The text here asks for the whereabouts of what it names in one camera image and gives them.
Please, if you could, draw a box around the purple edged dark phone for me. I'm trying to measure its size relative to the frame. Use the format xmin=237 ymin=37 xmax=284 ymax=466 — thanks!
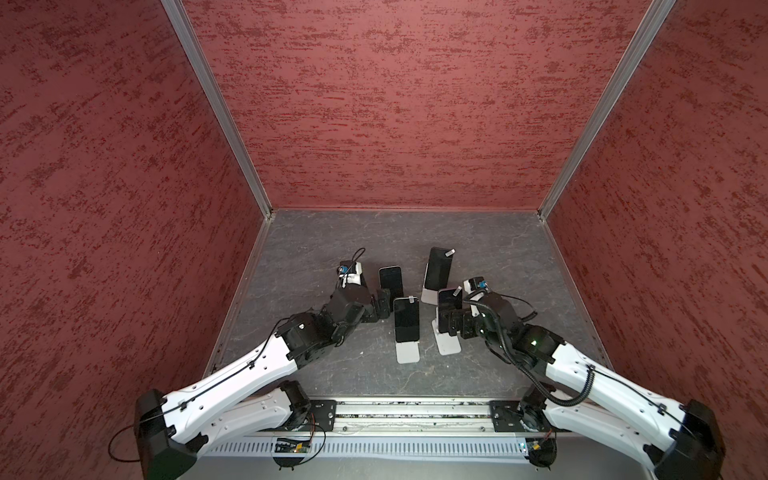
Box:
xmin=437 ymin=287 xmax=463 ymax=336

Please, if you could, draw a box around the white stand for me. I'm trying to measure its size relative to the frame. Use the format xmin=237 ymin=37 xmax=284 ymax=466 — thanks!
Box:
xmin=395 ymin=341 xmax=420 ymax=365
xmin=431 ymin=319 xmax=461 ymax=356
xmin=421 ymin=264 xmax=441 ymax=305

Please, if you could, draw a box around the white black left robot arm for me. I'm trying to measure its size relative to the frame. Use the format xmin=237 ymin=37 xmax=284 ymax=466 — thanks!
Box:
xmin=133 ymin=284 xmax=391 ymax=479

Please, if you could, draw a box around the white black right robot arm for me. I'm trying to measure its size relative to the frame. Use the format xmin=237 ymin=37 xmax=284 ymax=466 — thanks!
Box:
xmin=437 ymin=286 xmax=726 ymax=479

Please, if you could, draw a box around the black phone with sticker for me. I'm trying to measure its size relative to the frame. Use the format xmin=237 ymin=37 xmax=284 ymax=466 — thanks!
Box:
xmin=423 ymin=247 xmax=455 ymax=291

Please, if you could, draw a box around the right small circuit board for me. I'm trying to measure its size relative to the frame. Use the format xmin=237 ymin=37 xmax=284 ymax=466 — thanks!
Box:
xmin=526 ymin=438 xmax=557 ymax=457

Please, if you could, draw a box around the small circuit board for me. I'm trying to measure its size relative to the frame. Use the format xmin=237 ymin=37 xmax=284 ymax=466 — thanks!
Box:
xmin=526 ymin=438 xmax=557 ymax=457
xmin=274 ymin=438 xmax=313 ymax=455

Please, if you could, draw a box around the left small circuit board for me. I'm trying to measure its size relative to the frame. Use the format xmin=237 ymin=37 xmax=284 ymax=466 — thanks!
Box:
xmin=274 ymin=438 xmax=313 ymax=455

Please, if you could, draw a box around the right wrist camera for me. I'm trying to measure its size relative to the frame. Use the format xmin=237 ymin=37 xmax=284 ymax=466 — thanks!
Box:
xmin=463 ymin=276 xmax=489 ymax=301

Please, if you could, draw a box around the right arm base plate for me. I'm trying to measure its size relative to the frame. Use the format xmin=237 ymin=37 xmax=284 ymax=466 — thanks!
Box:
xmin=489 ymin=400 xmax=547 ymax=433

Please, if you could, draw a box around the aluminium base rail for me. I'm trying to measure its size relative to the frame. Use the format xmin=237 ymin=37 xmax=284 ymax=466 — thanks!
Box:
xmin=251 ymin=397 xmax=601 ymax=437

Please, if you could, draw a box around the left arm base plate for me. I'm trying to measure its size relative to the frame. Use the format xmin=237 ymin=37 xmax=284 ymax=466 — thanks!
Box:
xmin=306 ymin=399 xmax=338 ymax=433

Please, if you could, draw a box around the white slotted cable duct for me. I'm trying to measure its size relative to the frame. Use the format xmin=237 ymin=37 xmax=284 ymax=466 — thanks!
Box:
xmin=208 ymin=437 xmax=528 ymax=463

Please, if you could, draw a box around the aluminium corner post left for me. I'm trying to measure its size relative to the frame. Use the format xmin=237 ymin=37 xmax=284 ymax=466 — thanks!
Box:
xmin=161 ymin=0 xmax=273 ymax=222

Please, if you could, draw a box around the aluminium corner post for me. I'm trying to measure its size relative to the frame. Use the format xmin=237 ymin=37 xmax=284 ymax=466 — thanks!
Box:
xmin=161 ymin=0 xmax=273 ymax=222
xmin=538 ymin=0 xmax=676 ymax=223

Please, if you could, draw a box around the aluminium corner post right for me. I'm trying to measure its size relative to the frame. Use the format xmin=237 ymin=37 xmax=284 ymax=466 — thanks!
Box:
xmin=538 ymin=0 xmax=676 ymax=223

